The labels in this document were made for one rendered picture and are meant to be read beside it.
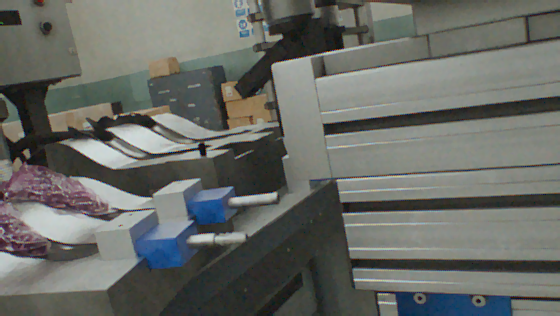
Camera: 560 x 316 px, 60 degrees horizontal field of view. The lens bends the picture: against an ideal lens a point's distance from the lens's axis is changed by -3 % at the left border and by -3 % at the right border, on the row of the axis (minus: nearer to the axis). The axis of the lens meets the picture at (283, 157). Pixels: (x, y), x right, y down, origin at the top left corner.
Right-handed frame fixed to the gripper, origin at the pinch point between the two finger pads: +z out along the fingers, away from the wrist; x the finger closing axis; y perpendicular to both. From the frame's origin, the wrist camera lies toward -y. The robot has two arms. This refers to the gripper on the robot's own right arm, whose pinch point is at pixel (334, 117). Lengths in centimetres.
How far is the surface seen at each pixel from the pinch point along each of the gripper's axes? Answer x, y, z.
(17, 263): -68, 43, -1
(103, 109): 19, -390, -3
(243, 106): 257, -591, 41
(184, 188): -51, 42, -4
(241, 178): -38.8, 30.2, 0.2
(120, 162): -51, 12, -4
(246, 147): -35.5, 26.7, -3.3
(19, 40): -57, -59, -34
